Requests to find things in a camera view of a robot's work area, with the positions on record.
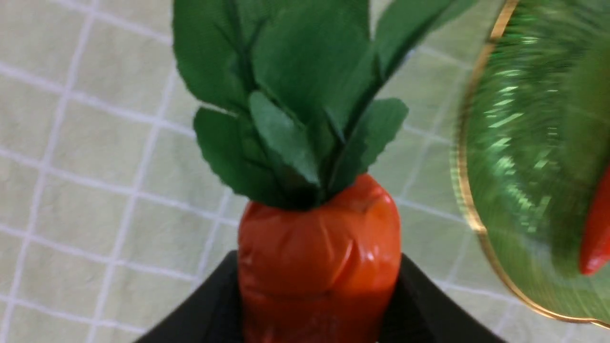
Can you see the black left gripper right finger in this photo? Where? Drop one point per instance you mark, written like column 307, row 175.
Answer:
column 420, row 312

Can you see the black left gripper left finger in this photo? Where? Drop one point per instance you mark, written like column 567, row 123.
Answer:
column 212, row 314

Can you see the orange toy carrot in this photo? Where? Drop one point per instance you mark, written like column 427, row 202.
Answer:
column 595, row 244
column 290, row 120

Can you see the green checked tablecloth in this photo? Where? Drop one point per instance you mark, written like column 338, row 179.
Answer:
column 109, row 216

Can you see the green glass plate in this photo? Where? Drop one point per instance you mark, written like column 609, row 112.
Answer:
column 532, row 142

